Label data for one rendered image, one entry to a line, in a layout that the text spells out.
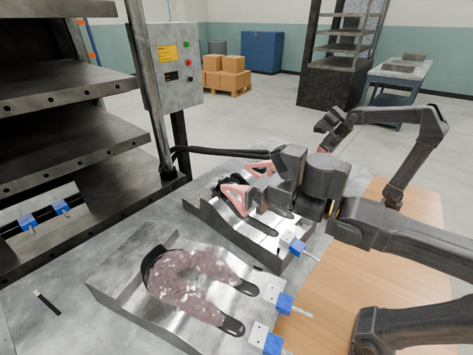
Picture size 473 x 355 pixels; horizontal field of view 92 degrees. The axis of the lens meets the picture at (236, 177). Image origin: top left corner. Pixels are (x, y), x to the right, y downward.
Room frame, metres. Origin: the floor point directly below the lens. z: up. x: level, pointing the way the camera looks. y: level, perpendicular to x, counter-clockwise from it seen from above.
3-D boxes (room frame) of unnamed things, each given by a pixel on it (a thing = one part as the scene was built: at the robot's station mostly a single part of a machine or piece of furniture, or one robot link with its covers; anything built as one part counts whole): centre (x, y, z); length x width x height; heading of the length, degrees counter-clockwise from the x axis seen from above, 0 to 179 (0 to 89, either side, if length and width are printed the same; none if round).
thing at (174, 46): (1.31, 0.35, 0.74); 0.30 x 0.22 x 1.47; 139
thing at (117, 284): (0.36, 0.13, 0.86); 0.50 x 0.26 x 0.11; 66
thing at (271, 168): (0.43, -0.05, 1.20); 0.09 x 0.07 x 0.07; 57
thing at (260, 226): (0.67, -0.04, 0.92); 0.35 x 0.16 x 0.09; 49
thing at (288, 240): (0.46, -0.20, 0.89); 0.13 x 0.05 x 0.05; 49
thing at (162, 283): (0.37, 0.13, 0.90); 0.26 x 0.18 x 0.08; 66
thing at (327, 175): (0.31, -0.17, 1.24); 0.12 x 0.09 x 0.12; 57
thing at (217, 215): (0.69, -0.04, 0.87); 0.50 x 0.26 x 0.14; 49
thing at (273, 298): (0.31, -0.14, 0.86); 0.13 x 0.05 x 0.05; 66
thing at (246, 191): (0.37, -0.01, 1.20); 0.09 x 0.07 x 0.07; 57
